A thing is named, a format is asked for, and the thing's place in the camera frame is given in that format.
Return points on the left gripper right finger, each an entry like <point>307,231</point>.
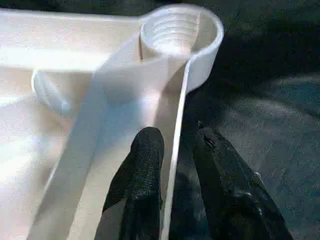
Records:
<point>232,200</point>

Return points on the black table mat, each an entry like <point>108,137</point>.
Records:
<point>275,112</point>

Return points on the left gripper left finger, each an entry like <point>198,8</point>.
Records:
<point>140,187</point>

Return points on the white plastic table top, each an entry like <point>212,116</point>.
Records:
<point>75,125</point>

